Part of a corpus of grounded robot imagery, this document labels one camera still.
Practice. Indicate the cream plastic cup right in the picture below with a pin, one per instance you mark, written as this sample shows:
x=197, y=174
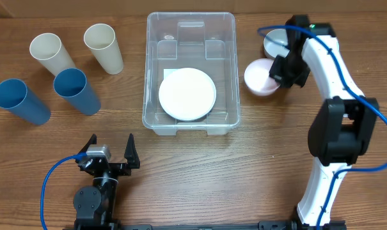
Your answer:
x=101, y=40

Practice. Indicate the clear plastic storage bin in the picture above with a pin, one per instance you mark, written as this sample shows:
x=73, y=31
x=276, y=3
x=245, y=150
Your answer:
x=201, y=40

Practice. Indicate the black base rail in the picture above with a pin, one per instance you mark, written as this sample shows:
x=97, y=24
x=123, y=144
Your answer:
x=262, y=225

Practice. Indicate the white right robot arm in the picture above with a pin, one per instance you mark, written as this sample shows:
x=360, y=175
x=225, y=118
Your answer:
x=340, y=132

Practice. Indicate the white pink plastic plate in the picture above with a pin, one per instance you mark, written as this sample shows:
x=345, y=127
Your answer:
x=187, y=94

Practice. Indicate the blue plastic cup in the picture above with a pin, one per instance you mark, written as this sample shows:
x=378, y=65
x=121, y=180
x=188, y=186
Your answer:
x=72, y=85
x=17, y=98

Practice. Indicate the pink plastic bowl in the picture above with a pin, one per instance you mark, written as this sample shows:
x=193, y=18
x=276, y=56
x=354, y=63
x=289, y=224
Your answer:
x=257, y=79

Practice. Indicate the blue plastic cup near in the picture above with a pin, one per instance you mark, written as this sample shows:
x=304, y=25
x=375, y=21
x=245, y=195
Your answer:
x=72, y=85

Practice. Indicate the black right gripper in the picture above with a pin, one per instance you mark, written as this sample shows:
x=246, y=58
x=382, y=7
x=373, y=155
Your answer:
x=274, y=74

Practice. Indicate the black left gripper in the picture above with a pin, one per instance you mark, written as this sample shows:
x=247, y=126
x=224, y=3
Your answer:
x=132, y=157

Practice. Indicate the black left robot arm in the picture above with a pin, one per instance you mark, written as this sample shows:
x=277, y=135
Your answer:
x=95, y=204

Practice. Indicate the cream plastic cup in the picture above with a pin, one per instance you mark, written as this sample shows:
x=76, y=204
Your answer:
x=101, y=40
x=48, y=50

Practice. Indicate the cream plastic cup left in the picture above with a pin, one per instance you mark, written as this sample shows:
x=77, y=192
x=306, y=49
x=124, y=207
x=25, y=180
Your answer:
x=48, y=50

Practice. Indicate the white label in bin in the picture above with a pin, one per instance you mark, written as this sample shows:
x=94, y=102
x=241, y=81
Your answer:
x=168, y=71

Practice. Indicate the blue plastic cup far left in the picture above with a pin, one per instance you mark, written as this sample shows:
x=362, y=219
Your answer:
x=17, y=98

